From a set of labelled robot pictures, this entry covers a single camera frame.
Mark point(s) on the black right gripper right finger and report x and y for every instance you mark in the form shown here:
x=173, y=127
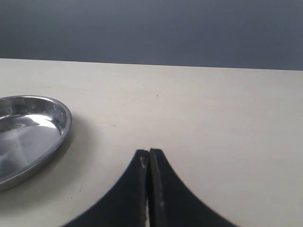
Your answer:
x=171, y=203

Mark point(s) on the round steel tray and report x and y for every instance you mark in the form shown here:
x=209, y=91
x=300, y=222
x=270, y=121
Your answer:
x=32, y=128

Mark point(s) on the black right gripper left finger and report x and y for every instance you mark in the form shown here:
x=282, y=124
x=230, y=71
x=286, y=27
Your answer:
x=124, y=205

